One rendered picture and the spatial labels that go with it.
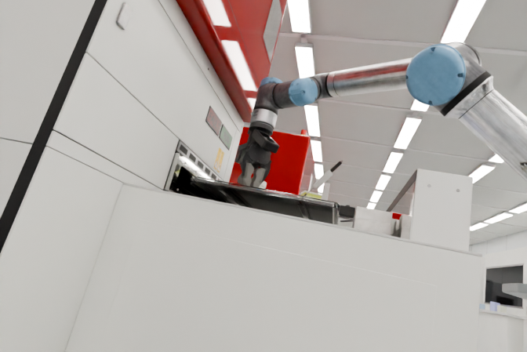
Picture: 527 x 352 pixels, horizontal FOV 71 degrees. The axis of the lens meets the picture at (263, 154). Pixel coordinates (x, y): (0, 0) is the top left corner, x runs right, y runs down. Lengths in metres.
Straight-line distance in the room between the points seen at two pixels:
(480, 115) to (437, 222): 0.24
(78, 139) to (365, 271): 0.49
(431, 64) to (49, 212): 0.72
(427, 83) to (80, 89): 0.64
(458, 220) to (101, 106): 0.64
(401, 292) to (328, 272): 0.11
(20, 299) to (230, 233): 0.31
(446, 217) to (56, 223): 0.64
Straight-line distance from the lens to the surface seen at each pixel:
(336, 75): 1.10
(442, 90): 0.81
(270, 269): 0.63
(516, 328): 7.47
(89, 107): 0.65
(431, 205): 0.72
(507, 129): 0.83
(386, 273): 0.63
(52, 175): 0.62
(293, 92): 1.02
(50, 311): 0.71
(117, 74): 0.70
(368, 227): 0.87
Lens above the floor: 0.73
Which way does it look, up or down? 17 degrees up
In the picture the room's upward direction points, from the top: 13 degrees clockwise
